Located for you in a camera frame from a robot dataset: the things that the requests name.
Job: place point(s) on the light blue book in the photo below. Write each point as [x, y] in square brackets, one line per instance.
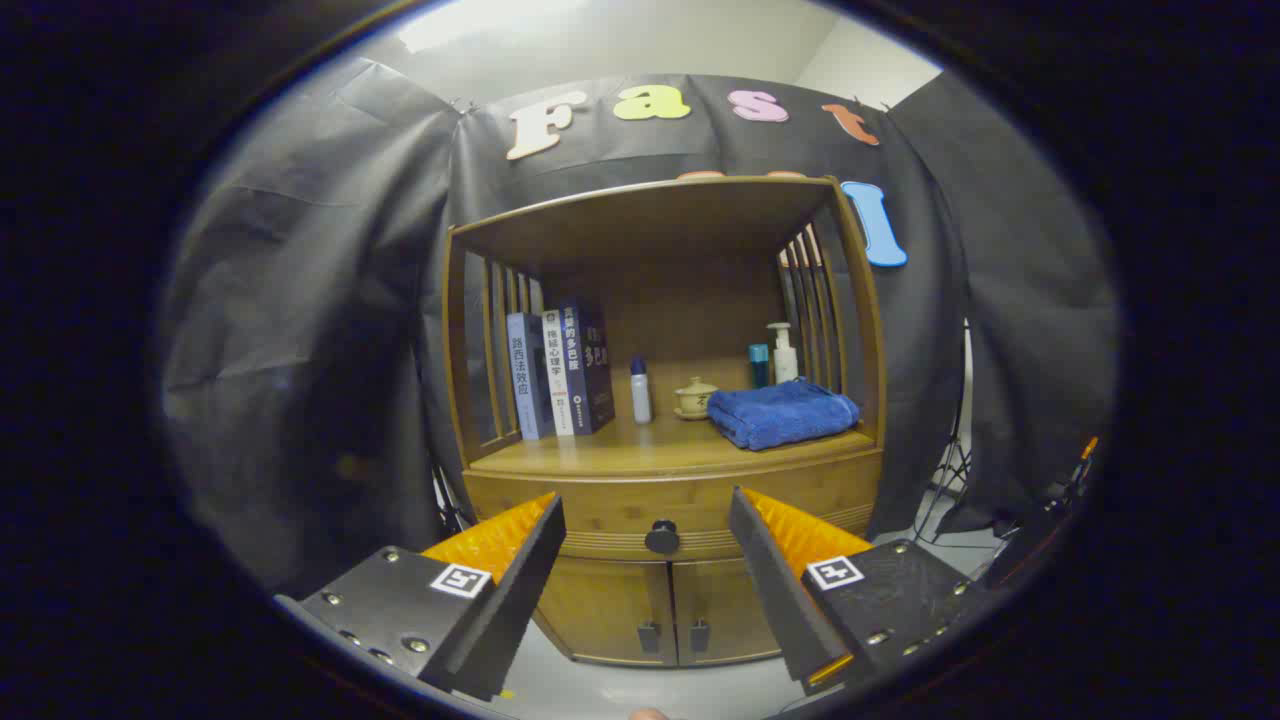
[525, 380]

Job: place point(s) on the beige lidded tea cup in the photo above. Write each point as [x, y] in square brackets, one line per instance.
[694, 400]

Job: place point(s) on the white spine book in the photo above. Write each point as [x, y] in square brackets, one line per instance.
[558, 370]

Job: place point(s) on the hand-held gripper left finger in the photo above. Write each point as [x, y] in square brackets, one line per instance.
[510, 610]

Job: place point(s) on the black light stand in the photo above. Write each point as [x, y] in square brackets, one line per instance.
[952, 468]

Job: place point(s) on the orange tipped dark device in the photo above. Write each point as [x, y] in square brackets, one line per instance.
[1088, 447]

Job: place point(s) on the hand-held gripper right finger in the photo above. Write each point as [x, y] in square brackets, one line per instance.
[775, 590]

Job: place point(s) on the blue folded towel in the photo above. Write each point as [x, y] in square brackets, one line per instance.
[780, 415]

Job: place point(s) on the white pump bottle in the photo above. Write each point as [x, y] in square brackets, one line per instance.
[786, 365]

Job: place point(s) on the dark navy book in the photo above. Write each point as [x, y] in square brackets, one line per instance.
[595, 370]

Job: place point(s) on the wooden cabinet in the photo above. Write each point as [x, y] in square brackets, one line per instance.
[650, 230]

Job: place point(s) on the white bottle blue cap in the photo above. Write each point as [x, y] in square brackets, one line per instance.
[641, 395]

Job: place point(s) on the wooden cabinet door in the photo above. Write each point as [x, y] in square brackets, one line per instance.
[720, 610]
[610, 610]

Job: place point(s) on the black backdrop cloth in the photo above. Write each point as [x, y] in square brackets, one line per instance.
[300, 300]

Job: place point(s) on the black round drawer knob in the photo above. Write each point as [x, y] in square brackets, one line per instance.
[662, 538]

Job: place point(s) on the wooden countertop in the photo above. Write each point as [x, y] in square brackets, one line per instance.
[640, 445]

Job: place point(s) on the teal bottle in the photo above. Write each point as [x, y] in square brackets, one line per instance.
[759, 365]

